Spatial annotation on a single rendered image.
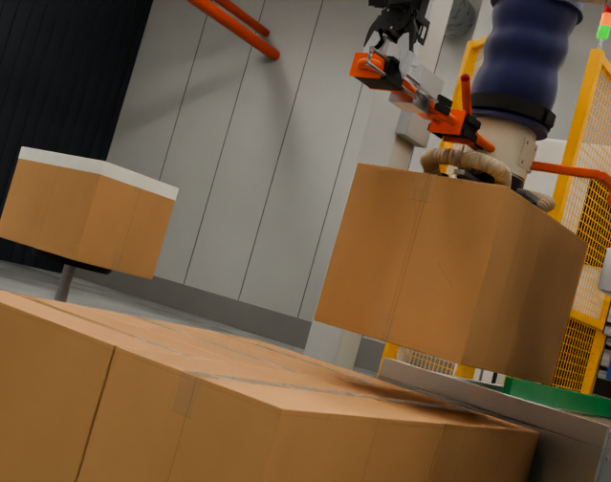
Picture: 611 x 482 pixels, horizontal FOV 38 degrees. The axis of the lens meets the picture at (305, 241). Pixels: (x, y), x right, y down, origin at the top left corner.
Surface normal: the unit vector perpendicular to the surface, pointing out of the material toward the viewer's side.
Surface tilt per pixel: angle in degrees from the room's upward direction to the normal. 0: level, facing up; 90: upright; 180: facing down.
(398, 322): 90
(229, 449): 90
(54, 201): 90
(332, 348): 90
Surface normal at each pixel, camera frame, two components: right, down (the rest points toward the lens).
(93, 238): 0.74, 0.16
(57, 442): -0.55, -0.21
